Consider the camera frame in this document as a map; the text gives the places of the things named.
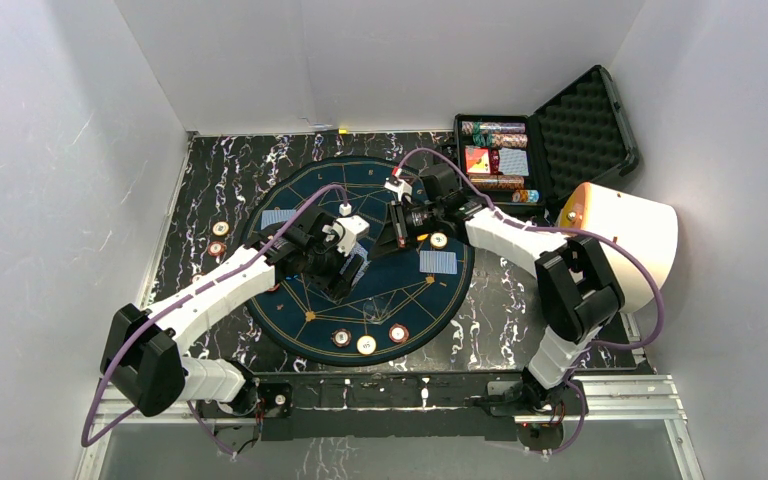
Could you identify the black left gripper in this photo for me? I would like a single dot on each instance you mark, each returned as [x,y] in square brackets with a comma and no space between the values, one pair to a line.
[337,266]

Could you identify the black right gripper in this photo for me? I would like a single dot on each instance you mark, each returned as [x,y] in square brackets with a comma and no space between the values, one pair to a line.
[393,235]

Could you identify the blue patterned card deck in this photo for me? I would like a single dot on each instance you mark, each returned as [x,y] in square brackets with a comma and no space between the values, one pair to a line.
[359,257]

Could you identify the cream chip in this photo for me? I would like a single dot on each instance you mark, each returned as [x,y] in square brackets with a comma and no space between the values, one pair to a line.
[366,345]
[438,240]

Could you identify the dealt card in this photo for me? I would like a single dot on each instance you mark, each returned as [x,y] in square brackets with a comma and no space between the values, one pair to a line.
[438,262]

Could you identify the cream chip off mat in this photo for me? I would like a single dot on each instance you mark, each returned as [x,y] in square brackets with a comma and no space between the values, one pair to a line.
[220,228]

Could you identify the red chip off mat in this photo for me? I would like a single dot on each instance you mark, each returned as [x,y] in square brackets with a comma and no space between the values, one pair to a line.
[216,249]

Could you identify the red chip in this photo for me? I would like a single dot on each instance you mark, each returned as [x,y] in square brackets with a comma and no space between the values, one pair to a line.
[398,333]

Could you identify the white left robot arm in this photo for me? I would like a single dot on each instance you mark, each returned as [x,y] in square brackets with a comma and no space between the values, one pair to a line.
[145,354]

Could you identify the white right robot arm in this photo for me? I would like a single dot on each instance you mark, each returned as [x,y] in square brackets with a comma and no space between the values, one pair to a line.
[578,290]

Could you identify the round blue poker mat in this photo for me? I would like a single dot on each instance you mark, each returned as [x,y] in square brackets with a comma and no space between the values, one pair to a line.
[301,319]

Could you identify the clear plastic dealer button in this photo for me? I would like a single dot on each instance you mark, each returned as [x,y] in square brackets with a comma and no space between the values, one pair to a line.
[376,310]

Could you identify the poker chip row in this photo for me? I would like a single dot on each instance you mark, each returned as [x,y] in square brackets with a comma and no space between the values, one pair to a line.
[492,128]
[513,141]
[497,182]

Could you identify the red card deck box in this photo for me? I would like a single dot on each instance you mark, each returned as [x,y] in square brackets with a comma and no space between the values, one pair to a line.
[477,160]

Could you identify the top poker chip row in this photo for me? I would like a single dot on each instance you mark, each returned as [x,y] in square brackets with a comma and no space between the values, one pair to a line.
[492,128]

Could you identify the short poker chip stack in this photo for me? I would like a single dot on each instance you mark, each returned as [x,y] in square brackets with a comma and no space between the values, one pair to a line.
[526,196]

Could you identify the blue card deck in case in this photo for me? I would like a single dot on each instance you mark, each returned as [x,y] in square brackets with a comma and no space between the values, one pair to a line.
[513,162]

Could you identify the black foam-lined carrying case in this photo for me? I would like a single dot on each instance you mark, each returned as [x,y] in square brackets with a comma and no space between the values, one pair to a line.
[581,134]

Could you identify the white cylindrical drum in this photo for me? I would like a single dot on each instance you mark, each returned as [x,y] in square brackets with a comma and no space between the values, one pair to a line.
[647,229]

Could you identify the aluminium mounting rail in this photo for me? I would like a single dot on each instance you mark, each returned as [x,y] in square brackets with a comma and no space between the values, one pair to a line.
[413,426]

